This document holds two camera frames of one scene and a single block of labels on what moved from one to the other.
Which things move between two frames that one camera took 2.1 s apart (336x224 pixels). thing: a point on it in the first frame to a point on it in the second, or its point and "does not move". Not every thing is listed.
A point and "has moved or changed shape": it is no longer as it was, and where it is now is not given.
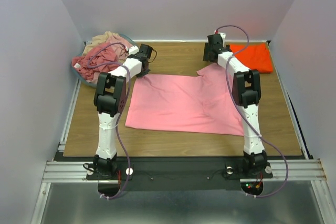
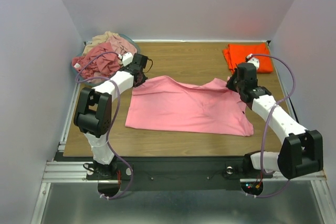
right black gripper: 206,55 to 231,85
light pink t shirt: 203,104 has moved or changed shape
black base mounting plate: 151,173 does not move
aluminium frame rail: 56,172 does not move
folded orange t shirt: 256,56 does not move
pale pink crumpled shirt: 122,43 does not move
